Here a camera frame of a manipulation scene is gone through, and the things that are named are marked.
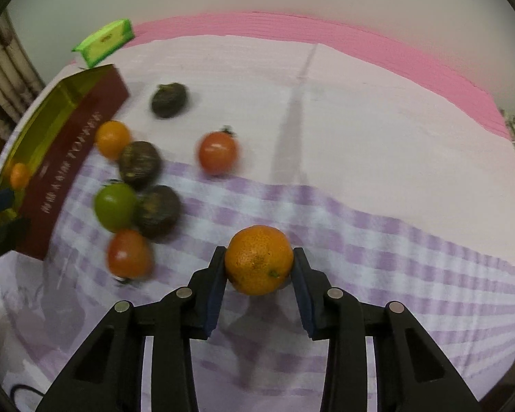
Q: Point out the dark brown round fruit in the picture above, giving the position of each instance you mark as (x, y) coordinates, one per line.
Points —
(158, 212)
(168, 100)
(140, 165)

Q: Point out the large orange mandarin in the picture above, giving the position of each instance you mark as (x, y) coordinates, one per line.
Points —
(257, 259)

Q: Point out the pink mat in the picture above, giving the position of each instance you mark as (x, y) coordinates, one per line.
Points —
(369, 40)

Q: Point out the green tomato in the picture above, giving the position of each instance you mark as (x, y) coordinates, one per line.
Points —
(114, 206)

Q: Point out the maroon box with gold inside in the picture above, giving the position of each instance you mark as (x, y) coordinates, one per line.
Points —
(64, 167)

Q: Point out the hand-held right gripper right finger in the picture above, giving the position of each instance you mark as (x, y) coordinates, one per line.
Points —
(300, 300)

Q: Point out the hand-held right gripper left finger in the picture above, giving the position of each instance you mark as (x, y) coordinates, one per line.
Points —
(216, 300)

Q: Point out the beige striped curtain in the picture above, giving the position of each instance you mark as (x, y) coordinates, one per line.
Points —
(8, 77)

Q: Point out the small orange mandarin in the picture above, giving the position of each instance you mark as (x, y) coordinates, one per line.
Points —
(20, 175)
(111, 138)

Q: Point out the orange-red tomato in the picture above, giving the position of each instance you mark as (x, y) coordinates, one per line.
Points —
(128, 254)

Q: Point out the red tomato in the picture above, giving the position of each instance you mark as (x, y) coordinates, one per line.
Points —
(218, 153)

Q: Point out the green packet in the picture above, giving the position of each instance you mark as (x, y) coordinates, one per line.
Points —
(103, 42)

